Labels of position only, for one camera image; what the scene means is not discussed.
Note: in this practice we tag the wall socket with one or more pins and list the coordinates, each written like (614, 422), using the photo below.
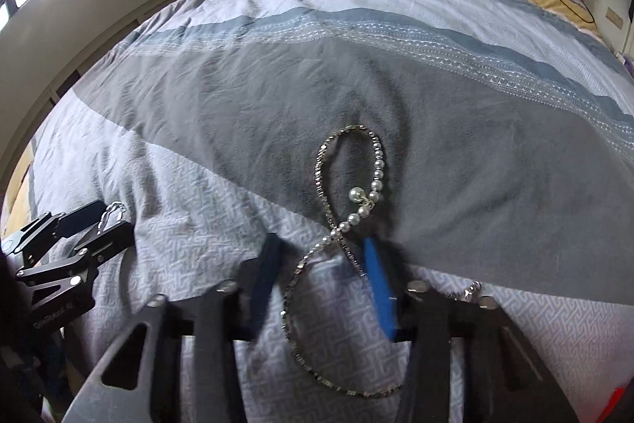
(614, 16)

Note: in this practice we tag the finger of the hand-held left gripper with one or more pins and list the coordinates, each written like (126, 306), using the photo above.
(74, 220)
(109, 242)

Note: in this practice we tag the wooden bed with striped duvet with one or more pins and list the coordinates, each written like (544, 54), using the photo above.
(297, 81)

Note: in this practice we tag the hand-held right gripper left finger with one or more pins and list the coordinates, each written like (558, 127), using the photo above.
(262, 274)

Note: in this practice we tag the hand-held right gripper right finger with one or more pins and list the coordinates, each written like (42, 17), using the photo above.
(379, 289)

